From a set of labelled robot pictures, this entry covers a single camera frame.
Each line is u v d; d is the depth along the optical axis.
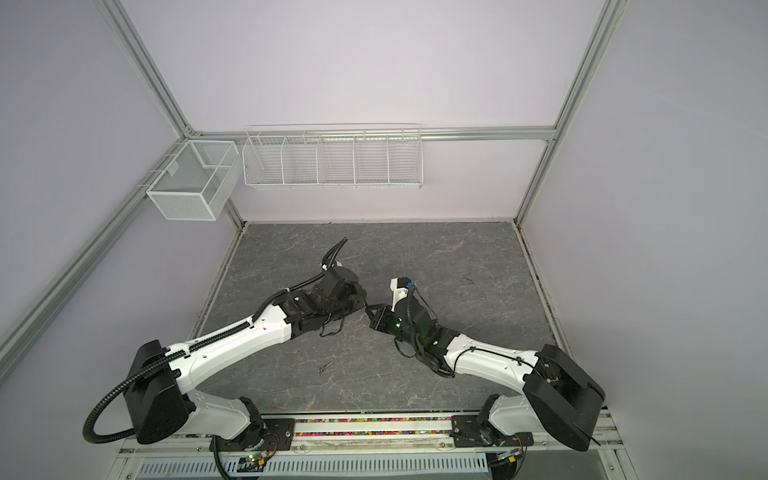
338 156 0.99
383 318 0.69
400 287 0.74
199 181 0.99
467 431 0.74
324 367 0.85
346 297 0.60
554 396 0.42
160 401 0.39
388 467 1.57
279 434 0.74
